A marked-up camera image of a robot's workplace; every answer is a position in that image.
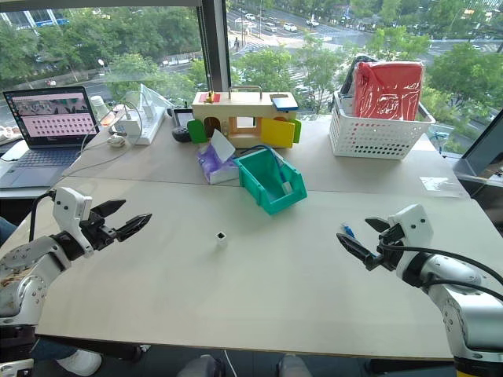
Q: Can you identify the blue cable with white connector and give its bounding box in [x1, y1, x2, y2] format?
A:
[239, 144, 295, 195]

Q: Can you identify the white shoe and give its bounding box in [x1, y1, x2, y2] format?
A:
[56, 349, 103, 377]

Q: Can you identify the green plastic parts bin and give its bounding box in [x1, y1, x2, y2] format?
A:
[233, 146, 309, 216]

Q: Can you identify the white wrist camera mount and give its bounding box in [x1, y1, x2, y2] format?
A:
[52, 186, 96, 257]
[386, 203, 435, 257]

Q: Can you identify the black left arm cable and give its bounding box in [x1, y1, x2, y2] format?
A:
[28, 189, 57, 243]

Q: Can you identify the white perforated plastic basket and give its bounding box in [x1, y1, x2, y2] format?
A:
[329, 91, 437, 161]

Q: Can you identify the small black screen device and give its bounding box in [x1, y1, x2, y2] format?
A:
[171, 107, 195, 128]

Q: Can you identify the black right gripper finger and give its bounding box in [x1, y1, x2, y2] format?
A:
[365, 218, 391, 233]
[336, 232, 378, 265]

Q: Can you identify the purple tissue pack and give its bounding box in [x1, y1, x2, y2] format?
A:
[196, 129, 240, 186]

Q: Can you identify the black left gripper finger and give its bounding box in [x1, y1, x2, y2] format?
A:
[92, 199, 127, 218]
[116, 213, 153, 243]

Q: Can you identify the wooden lock box with doors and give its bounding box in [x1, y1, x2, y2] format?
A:
[187, 85, 303, 150]

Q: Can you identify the dark window frame post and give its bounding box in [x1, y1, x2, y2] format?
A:
[195, 0, 232, 96]

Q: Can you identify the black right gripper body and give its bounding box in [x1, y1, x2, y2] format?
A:
[369, 223, 406, 272]

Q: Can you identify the clear plastic sleeve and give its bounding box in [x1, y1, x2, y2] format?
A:
[418, 176, 461, 198]

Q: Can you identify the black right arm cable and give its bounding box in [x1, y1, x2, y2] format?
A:
[376, 242, 503, 304]

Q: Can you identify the white paper cup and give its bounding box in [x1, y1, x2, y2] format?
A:
[90, 95, 112, 121]

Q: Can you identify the red bag in clear wrap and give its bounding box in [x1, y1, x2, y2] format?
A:
[353, 60, 426, 121]

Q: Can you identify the white power adapter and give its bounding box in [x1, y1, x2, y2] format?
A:
[119, 111, 143, 137]

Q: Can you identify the clear plastic bag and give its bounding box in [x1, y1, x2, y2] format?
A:
[124, 82, 174, 115]

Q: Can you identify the white power cable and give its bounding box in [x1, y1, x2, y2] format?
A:
[62, 101, 139, 178]

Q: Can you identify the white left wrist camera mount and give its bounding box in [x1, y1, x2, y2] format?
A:
[52, 186, 96, 257]

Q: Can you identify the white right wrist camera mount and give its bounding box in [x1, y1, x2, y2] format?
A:
[386, 203, 435, 257]

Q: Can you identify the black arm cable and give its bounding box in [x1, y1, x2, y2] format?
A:
[376, 242, 503, 304]
[28, 189, 57, 243]

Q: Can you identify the open grey laptop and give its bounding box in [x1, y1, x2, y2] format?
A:
[0, 86, 101, 189]

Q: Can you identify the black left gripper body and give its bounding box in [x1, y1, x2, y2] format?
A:
[80, 210, 119, 253]

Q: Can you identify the white power strip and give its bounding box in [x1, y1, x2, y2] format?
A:
[116, 104, 167, 146]

